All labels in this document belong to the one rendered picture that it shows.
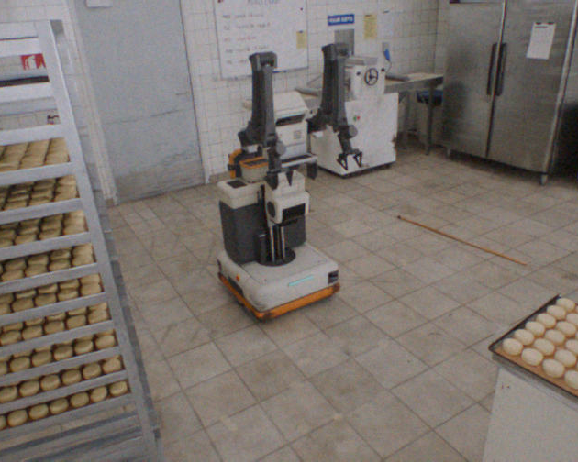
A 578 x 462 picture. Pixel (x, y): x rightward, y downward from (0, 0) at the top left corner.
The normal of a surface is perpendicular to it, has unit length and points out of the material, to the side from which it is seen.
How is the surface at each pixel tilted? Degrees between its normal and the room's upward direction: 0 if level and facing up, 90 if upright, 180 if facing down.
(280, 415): 0
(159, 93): 90
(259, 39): 90
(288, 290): 90
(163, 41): 90
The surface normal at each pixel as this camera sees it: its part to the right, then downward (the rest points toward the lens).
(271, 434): -0.07, -0.90
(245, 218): 0.50, 0.35
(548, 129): -0.86, 0.27
